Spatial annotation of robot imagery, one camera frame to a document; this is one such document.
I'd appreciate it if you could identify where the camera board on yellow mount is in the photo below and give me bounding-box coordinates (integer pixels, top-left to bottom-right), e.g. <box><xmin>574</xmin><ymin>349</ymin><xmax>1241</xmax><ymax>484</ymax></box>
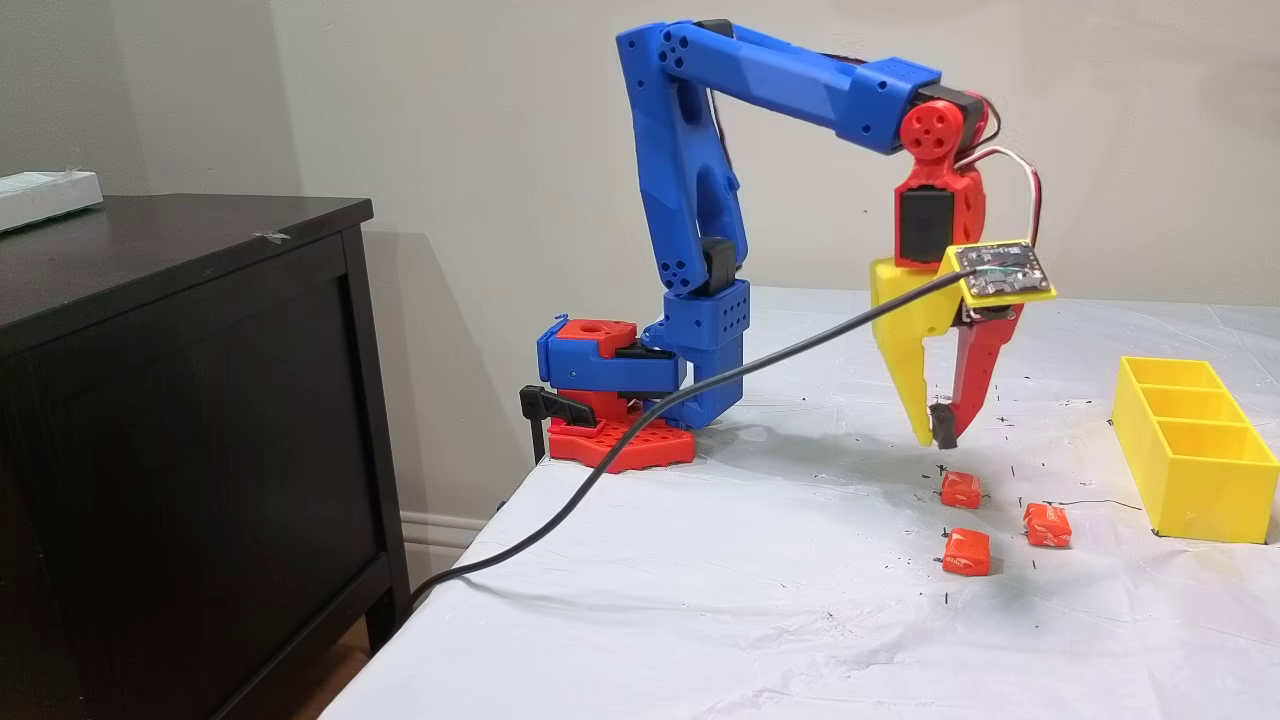
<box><xmin>940</xmin><ymin>238</ymin><xmax>1057</xmax><ymax>306</ymax></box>

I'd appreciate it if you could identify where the yellow three-compartment box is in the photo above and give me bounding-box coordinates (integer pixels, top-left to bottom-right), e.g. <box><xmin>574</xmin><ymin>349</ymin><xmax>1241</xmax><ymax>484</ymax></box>
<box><xmin>1112</xmin><ymin>356</ymin><xmax>1280</xmax><ymax>546</ymax></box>

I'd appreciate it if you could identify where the white tablecloth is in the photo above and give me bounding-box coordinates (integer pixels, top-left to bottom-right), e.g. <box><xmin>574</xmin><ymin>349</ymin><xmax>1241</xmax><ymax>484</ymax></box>
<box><xmin>318</xmin><ymin>285</ymin><xmax>1280</xmax><ymax>720</ymax></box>

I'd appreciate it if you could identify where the black red white servo wire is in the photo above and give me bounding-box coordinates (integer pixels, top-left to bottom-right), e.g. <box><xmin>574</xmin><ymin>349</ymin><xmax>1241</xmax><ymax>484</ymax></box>
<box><xmin>955</xmin><ymin>145</ymin><xmax>1043</xmax><ymax>246</ymax></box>

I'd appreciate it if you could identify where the black camera cable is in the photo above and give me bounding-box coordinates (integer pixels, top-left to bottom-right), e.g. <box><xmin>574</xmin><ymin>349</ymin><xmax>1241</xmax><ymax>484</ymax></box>
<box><xmin>410</xmin><ymin>270</ymin><xmax>976</xmax><ymax>604</ymax></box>

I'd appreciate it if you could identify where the dark wooden cabinet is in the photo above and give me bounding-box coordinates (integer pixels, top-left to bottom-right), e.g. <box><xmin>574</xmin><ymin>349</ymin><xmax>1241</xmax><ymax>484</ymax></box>
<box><xmin>0</xmin><ymin>193</ymin><xmax>413</xmax><ymax>720</ymax></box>

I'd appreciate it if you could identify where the white baseboard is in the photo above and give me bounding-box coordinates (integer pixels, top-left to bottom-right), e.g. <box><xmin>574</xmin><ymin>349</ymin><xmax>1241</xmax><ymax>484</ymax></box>
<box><xmin>398</xmin><ymin>510</ymin><xmax>491</xmax><ymax>606</ymax></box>

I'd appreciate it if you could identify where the black table clamp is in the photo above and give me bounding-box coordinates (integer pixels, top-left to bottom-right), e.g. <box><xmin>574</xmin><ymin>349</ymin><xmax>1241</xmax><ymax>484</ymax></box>
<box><xmin>518</xmin><ymin>385</ymin><xmax>601</xmax><ymax>466</ymax></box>

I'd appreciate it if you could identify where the white flat box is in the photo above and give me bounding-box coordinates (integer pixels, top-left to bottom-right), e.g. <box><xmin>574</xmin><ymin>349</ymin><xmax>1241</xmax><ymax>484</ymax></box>
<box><xmin>0</xmin><ymin>170</ymin><xmax>103</xmax><ymax>233</ymax></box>

